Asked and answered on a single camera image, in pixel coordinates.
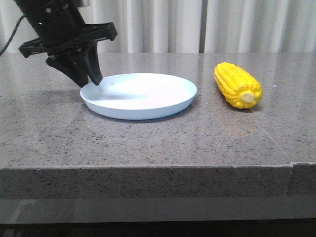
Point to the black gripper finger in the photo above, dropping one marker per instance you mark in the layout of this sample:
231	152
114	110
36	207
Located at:
86	58
67	66

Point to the yellow corn cob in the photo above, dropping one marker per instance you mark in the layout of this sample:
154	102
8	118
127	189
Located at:
239	88

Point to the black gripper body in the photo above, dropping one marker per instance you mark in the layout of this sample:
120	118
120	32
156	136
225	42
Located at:
60	27

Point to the white pleated curtain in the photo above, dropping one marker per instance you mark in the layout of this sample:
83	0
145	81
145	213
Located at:
205	26

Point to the light blue round plate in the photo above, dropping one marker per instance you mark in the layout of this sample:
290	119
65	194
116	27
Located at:
139	96

